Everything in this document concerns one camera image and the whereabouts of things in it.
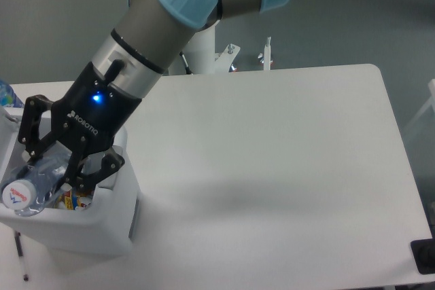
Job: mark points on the blue water bottle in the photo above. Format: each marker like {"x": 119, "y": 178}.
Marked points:
{"x": 9, "y": 97}

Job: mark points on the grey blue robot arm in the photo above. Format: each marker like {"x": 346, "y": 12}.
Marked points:
{"x": 140, "y": 48}

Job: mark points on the black table clamp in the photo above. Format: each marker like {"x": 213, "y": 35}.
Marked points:
{"x": 423, "y": 253}

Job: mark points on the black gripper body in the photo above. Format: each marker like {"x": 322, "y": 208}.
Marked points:
{"x": 92, "y": 110}

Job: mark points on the crushed clear plastic bottle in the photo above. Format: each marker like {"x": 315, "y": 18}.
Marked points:
{"x": 31, "y": 188}

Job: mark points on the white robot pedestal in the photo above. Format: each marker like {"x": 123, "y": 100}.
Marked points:
{"x": 200, "y": 58}

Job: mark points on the colourful snack wrapper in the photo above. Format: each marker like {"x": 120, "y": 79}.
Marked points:
{"x": 73, "y": 201}

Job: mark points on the white plastic trash can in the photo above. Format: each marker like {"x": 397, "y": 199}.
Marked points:
{"x": 105, "y": 227}

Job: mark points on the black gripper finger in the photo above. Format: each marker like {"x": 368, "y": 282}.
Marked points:
{"x": 28, "y": 134}
{"x": 110, "y": 163}

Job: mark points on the black pen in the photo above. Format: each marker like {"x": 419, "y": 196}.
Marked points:
{"x": 25, "y": 274}

